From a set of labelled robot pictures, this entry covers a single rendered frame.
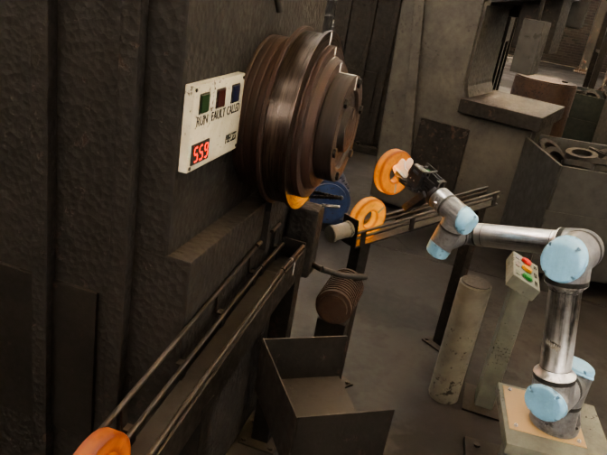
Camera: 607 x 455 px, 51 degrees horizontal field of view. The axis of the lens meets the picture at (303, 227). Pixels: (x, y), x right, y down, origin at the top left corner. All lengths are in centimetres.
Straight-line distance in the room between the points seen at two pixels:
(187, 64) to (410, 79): 321
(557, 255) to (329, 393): 72
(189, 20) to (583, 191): 281
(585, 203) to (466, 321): 149
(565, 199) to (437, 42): 136
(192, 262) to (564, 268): 97
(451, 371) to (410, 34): 252
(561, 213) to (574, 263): 193
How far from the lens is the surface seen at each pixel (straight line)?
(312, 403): 145
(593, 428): 228
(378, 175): 209
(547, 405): 195
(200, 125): 132
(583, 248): 181
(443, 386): 259
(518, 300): 245
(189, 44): 127
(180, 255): 139
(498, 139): 426
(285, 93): 148
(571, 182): 367
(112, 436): 111
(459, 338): 248
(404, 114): 444
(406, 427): 246
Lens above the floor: 148
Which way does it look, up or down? 22 degrees down
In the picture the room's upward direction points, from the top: 10 degrees clockwise
